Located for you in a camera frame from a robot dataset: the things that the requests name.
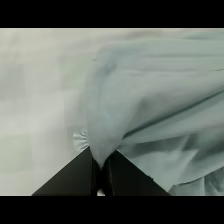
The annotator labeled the pale blue-grey shirt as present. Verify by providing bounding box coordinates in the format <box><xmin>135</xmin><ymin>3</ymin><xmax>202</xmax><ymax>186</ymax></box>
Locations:
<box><xmin>72</xmin><ymin>29</ymin><xmax>224</xmax><ymax>197</ymax></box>

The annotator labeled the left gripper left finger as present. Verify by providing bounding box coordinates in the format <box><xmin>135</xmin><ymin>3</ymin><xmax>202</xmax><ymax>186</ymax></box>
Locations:
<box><xmin>31</xmin><ymin>146</ymin><xmax>102</xmax><ymax>197</ymax></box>

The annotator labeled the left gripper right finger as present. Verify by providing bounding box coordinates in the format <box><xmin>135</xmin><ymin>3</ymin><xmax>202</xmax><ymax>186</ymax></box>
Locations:
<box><xmin>101</xmin><ymin>149</ymin><xmax>172</xmax><ymax>197</ymax></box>

